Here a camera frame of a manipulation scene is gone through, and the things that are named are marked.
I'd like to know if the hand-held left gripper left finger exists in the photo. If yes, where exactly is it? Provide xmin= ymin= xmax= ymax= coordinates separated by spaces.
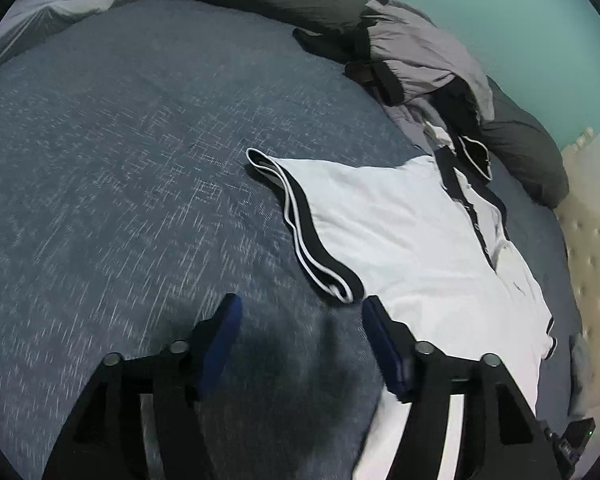
xmin=42 ymin=294 xmax=244 ymax=480

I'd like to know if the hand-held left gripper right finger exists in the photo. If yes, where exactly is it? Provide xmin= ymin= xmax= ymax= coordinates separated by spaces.
xmin=362 ymin=296 xmax=561 ymax=480

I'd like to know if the white polo shirt black trim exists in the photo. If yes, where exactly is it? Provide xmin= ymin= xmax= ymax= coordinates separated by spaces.
xmin=246 ymin=147 xmax=559 ymax=480

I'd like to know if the small grey cloth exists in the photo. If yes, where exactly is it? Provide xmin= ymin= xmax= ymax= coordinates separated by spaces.
xmin=569 ymin=334 xmax=594 ymax=419

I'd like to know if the cream tufted headboard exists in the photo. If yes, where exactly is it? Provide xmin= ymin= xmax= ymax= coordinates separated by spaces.
xmin=555 ymin=127 xmax=600 ymax=417

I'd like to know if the bed with blue sheet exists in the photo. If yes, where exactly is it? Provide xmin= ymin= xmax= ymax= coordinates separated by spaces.
xmin=0 ymin=0 xmax=583 ymax=480

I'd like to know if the black garment white piping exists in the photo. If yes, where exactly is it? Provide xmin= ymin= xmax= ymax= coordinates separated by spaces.
xmin=292 ymin=27 xmax=494 ymax=182

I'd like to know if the light grey quilt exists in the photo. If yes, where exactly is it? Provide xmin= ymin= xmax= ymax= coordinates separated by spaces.
xmin=0 ymin=0 xmax=177 ymax=77

